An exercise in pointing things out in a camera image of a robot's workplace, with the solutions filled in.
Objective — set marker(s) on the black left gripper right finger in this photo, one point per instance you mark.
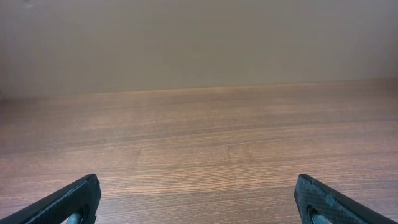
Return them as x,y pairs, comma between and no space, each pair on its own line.
319,203

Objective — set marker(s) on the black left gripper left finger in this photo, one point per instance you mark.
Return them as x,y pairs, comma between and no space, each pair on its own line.
74,203

